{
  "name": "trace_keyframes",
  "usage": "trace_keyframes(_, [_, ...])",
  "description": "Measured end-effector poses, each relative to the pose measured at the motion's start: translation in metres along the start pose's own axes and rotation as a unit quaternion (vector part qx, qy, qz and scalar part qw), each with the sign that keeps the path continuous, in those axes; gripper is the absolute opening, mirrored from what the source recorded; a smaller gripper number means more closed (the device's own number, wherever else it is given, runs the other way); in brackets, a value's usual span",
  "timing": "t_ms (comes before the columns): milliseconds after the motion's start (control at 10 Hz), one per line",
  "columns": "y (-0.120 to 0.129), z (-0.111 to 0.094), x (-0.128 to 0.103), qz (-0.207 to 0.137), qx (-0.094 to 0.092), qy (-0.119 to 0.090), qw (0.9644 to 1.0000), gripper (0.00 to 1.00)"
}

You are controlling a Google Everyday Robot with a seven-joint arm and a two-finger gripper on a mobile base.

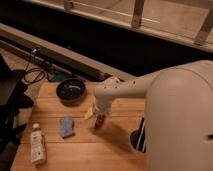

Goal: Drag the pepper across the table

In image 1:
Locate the black equipment stand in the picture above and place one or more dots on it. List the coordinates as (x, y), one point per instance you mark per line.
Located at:
(12, 98)

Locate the dark blue bowl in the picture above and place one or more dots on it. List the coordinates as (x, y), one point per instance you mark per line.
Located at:
(71, 90)

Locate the white plastic bottle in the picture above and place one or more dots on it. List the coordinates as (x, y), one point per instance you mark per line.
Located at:
(37, 143)

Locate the dark red pepper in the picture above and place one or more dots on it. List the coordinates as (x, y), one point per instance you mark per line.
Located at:
(99, 121)

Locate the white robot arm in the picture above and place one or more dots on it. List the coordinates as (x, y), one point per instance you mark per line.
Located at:
(177, 131)

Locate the blue object behind table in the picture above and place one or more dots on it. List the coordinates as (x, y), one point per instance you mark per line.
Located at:
(57, 78)

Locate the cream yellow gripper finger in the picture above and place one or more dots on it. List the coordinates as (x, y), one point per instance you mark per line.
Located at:
(89, 113)

